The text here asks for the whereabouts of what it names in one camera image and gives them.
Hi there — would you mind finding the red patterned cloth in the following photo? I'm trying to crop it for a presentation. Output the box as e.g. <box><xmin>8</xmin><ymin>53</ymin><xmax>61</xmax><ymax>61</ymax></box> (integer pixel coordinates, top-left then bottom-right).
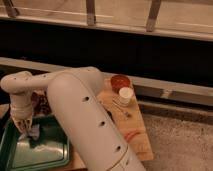
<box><xmin>31</xmin><ymin>92</ymin><xmax>51</xmax><ymax>115</ymax></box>

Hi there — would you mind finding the white cup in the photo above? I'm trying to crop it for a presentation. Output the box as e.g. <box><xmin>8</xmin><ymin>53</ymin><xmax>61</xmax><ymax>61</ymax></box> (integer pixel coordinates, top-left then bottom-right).
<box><xmin>119</xmin><ymin>87</ymin><xmax>134</xmax><ymax>105</ymax></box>

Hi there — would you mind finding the wooden table board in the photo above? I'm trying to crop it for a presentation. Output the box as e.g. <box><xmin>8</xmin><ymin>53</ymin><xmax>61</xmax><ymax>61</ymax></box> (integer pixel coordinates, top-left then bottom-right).
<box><xmin>0</xmin><ymin>76</ymin><xmax>155</xmax><ymax>171</ymax></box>

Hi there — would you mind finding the orange carrot toy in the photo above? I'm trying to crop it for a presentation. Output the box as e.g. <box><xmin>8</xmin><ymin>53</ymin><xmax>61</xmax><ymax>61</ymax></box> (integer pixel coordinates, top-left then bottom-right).
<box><xmin>124</xmin><ymin>130</ymin><xmax>140</xmax><ymax>142</ymax></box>

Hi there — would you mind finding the metal fork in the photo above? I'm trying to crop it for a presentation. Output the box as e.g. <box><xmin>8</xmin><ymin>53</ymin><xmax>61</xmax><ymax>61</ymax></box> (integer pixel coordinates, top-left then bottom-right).
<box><xmin>112</xmin><ymin>99</ymin><xmax>132</xmax><ymax>118</ymax></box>

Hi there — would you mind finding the red bowl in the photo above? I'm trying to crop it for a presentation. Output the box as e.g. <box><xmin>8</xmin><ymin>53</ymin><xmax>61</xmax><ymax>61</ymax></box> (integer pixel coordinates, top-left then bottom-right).
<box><xmin>110</xmin><ymin>75</ymin><xmax>130</xmax><ymax>93</ymax></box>

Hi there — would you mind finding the grey blue towel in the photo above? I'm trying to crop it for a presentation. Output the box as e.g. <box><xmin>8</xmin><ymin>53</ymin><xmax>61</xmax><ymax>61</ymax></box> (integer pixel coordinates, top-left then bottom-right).
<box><xmin>28</xmin><ymin>125</ymin><xmax>40</xmax><ymax>140</ymax></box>

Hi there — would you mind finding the metal shelf rail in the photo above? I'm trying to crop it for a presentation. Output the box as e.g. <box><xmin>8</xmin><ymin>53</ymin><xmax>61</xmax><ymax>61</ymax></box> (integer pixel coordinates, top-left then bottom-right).
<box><xmin>0</xmin><ymin>57</ymin><xmax>213</xmax><ymax>106</ymax></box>

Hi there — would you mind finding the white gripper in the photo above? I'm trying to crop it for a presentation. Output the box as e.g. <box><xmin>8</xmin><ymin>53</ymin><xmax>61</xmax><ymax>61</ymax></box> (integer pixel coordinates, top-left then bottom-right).
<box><xmin>10</xmin><ymin>93</ymin><xmax>34</xmax><ymax>140</ymax></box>

